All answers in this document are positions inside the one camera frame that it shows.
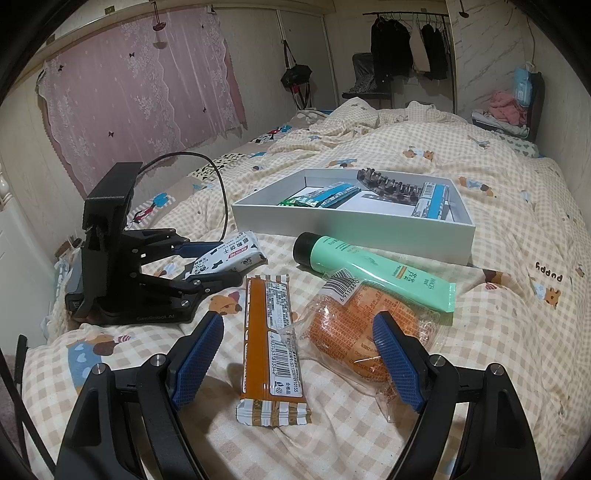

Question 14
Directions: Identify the green snack packet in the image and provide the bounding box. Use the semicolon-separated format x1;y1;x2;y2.
276;194;324;208

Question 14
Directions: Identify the black hanging dress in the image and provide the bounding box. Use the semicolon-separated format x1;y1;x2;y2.
420;21;451;81

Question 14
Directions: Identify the bread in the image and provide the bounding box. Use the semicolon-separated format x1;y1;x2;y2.
295;272;446;423

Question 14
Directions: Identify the black chair with striped cloth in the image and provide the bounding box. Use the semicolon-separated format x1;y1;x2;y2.
342;52;393;104

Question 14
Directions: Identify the black cable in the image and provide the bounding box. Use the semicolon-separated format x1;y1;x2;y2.
136;153;230;245

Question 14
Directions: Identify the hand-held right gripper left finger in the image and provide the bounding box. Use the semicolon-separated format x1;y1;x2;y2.
54;310;225;480

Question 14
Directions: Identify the pink lace curtain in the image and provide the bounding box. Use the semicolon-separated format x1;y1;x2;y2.
37;7;247;197

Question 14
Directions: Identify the black hanging jacket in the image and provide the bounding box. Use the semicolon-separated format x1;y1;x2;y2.
369;16;414;81

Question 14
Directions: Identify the blue tissue pack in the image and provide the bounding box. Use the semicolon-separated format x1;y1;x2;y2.
513;67;536;104

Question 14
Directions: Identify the orange wafer packet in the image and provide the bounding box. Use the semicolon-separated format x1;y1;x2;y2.
235;273;312;428

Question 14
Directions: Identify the green cosmetic tube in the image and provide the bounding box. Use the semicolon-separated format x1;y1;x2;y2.
292;232;457;315

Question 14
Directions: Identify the teal striped stick packet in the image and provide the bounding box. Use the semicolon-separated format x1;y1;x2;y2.
302;181;362;209

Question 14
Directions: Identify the dark chair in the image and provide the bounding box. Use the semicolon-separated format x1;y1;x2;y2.
471;69;546;143

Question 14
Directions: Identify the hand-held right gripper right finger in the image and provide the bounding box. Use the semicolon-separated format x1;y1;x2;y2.
372;311;542;480

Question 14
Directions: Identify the cow print biscuit packet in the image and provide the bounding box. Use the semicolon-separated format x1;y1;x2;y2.
185;229;269;282

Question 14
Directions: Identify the black spotted bed sheet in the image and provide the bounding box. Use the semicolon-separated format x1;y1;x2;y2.
191;150;259;185

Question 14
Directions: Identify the black clothes rack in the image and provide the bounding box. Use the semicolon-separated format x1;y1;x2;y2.
362;9;459;114

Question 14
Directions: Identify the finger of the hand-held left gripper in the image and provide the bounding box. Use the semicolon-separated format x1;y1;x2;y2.
134;227;227;268
131;270;244;309

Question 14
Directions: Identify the black strap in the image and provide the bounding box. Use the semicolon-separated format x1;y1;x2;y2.
14;333;58;478

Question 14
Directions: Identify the white cardboard box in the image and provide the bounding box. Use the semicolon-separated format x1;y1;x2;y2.
231;168;476;266

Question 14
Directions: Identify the heart print pillow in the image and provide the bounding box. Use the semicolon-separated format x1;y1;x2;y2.
501;134;541;158

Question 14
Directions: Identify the black handbag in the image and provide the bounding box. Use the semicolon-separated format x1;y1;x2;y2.
281;41;314;107

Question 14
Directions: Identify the pink crumpled cloth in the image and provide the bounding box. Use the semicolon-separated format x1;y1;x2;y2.
488;90;529;125

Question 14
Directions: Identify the white and blue snack packet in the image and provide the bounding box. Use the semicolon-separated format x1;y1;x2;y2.
411;181;452;221

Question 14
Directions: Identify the white hanging garment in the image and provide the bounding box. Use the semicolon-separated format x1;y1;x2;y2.
410;21;432;75

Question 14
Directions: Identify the white carved bed headboard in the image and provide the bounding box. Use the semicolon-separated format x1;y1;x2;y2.
0;175;65;342

